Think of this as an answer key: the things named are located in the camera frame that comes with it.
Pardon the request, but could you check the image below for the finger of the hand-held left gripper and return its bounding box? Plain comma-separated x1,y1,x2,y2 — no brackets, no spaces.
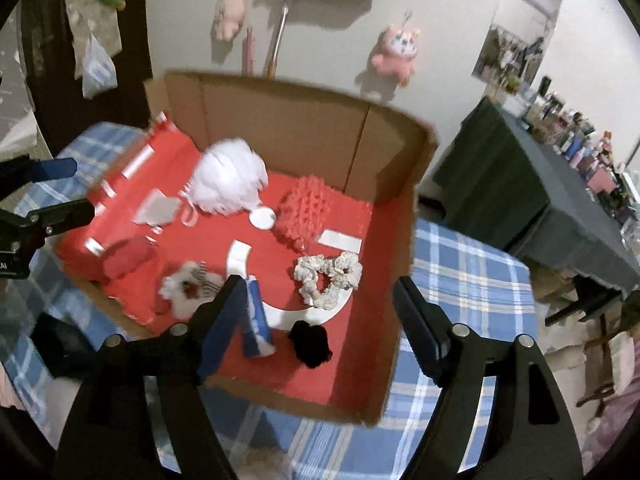
0,157,78,183
0,199,96,253

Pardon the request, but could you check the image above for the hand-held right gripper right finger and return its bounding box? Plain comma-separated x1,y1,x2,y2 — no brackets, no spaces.
392,276,586,480

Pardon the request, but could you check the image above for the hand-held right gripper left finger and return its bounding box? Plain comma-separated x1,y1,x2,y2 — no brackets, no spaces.
52,274,251,480

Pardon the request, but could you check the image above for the white fluffy flower scrunchie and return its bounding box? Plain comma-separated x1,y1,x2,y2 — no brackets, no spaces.
159,260,223,318

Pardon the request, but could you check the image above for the red soft pouch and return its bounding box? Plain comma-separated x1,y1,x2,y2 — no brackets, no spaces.
102,237,153,281

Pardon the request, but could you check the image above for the black crochet scrunchie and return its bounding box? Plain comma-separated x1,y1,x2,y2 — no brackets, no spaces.
287,321,333,368

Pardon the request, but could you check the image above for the cream crochet scrunchie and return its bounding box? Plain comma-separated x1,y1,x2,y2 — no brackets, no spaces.
292,251,363,311

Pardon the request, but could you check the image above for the cardboard box with red inside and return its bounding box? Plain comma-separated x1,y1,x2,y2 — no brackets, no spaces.
55,70,440,428

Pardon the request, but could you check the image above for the blue white rectangular block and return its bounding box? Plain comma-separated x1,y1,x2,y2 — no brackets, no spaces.
243,279,277,359

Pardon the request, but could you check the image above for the small black box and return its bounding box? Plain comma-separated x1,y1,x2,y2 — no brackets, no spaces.
32,312,101,378

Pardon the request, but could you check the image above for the clear plastic bag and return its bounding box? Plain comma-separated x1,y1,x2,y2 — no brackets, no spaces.
81,35,118,100

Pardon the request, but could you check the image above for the red crochet scrunchie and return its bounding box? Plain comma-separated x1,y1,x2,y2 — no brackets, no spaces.
274,175,335,251

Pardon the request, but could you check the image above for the dark brown door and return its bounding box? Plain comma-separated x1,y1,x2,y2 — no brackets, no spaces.
20,0,153,136

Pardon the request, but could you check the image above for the hanging door organizer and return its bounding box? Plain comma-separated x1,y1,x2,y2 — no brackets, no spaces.
57,0,123,81

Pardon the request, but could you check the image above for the dark green covered table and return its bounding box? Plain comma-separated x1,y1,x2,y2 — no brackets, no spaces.
432,95,640,291

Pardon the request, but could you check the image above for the dark wooden stool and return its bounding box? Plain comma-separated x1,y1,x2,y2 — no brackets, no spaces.
545,275,640,411

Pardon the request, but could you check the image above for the light pink plush toy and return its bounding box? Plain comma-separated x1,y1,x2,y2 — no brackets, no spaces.
210,0,248,41

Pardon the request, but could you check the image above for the row of bottles and cosmetics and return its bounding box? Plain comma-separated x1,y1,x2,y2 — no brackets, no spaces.
520,75,640,226

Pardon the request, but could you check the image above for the hanging red white stick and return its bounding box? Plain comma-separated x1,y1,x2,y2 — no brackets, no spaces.
265,0,296,78

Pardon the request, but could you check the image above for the pink plush toy with face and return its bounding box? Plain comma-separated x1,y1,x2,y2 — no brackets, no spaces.
370,10,422,86

